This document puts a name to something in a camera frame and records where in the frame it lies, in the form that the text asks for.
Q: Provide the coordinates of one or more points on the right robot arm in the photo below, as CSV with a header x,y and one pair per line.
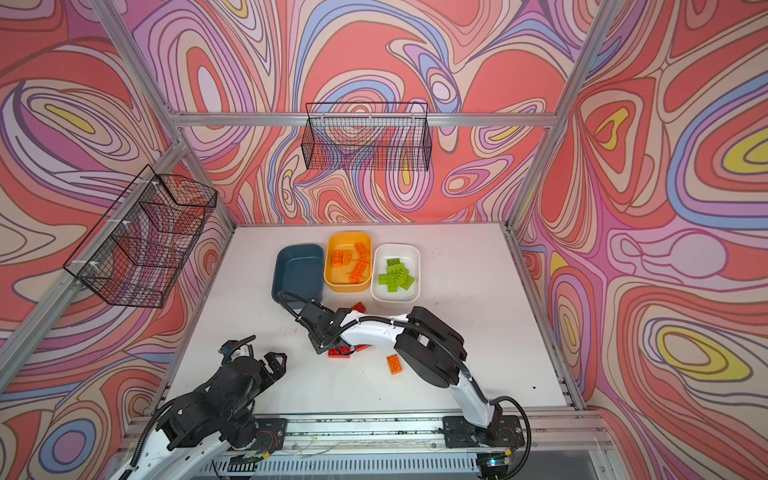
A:
x,y
436,354

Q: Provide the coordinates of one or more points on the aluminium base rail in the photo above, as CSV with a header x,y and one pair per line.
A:
x,y
563,445

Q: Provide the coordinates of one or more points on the black wire basket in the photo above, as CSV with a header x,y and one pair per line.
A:
x,y
367,136
147,243

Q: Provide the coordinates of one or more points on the red lego brick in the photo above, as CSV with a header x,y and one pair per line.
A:
x,y
341,352
359,307

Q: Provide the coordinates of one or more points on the orange lego chassis plate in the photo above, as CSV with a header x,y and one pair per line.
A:
x,y
357,274

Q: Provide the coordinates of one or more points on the black wire basket back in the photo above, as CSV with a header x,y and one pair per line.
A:
x,y
367,136

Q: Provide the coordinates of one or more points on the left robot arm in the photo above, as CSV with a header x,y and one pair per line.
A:
x,y
191,431

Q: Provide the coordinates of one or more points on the long green lego brick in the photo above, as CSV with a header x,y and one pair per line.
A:
x,y
386,279

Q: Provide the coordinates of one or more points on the green lego brick top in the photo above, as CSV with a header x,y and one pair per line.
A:
x,y
396,270

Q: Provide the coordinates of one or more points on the red lego brick bottom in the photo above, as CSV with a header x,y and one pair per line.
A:
x,y
341,352

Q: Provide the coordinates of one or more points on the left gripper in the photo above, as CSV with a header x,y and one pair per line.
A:
x,y
266,377

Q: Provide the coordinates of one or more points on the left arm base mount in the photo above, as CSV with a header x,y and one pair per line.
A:
x,y
262,435

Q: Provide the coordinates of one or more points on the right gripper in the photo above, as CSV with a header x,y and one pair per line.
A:
x,y
318,345

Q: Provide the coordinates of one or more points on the white plastic bin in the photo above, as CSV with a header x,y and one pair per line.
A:
x,y
396,275

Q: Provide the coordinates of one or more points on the dark teal plastic bin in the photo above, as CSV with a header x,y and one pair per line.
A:
x,y
299,269

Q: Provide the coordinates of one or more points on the black wire basket left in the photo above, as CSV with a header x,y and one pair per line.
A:
x,y
147,243

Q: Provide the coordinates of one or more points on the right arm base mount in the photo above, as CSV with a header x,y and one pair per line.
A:
x,y
506,433

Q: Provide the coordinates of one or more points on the yellow plastic bin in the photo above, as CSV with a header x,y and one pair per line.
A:
x,y
336,278

